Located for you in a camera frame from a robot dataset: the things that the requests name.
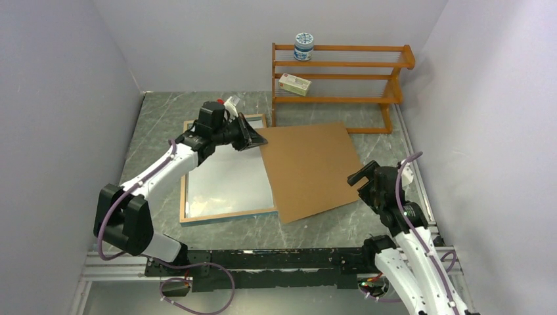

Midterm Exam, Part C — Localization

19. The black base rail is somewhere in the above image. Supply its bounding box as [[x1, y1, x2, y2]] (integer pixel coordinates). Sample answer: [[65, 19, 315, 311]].
[[145, 247, 379, 292]]

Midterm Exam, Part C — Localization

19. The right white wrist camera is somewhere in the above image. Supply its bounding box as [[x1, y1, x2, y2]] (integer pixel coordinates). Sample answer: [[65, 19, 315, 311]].
[[401, 163, 414, 188]]

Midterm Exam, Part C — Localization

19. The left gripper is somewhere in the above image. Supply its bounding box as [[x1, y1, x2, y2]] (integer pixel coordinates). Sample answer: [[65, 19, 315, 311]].
[[213, 113, 267, 152]]

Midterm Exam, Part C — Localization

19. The brown cardboard backing board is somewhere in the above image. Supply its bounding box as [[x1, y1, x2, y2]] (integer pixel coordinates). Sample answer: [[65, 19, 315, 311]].
[[258, 122, 362, 223]]

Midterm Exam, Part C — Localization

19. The purple cable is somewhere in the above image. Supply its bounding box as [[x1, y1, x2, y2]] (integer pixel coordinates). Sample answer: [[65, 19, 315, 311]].
[[359, 151, 462, 315], [95, 138, 236, 315]]

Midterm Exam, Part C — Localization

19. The blue white ceramic jar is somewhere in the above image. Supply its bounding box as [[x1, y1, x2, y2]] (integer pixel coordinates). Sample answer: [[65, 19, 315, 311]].
[[294, 32, 314, 61]]

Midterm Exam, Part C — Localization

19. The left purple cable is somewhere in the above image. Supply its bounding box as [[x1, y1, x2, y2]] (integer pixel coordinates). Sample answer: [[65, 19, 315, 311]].
[[95, 138, 236, 315]]

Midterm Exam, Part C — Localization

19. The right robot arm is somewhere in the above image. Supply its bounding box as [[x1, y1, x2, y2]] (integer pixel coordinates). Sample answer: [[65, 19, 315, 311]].
[[347, 160, 473, 314]]

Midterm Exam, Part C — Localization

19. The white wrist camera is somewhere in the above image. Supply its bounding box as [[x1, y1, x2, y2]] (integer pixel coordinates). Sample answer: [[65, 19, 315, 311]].
[[217, 95, 240, 121], [401, 163, 414, 188]]

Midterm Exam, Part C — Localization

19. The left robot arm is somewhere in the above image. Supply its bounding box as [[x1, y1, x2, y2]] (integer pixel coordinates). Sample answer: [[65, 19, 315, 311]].
[[93, 100, 268, 276]]

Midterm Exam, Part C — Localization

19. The hot air balloon photo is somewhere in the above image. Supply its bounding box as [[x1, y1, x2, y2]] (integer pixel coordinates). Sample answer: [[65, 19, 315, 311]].
[[186, 118, 275, 219]]

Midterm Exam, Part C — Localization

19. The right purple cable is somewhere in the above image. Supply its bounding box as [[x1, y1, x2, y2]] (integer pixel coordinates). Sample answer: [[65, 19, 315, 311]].
[[359, 151, 462, 315]]

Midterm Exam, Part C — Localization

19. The blue wooden picture frame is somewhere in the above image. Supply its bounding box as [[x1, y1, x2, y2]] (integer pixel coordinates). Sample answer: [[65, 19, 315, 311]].
[[179, 114, 280, 227]]

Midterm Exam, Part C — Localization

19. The orange wooden shelf rack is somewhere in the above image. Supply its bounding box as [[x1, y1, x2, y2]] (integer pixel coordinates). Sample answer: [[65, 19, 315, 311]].
[[271, 43, 416, 134]]

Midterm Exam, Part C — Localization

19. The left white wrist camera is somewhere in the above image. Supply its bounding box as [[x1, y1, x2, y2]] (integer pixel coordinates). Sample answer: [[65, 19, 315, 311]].
[[217, 95, 240, 121]]

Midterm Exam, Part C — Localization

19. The small white green box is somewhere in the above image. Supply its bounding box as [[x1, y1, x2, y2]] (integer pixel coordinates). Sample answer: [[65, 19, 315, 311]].
[[278, 73, 312, 96]]

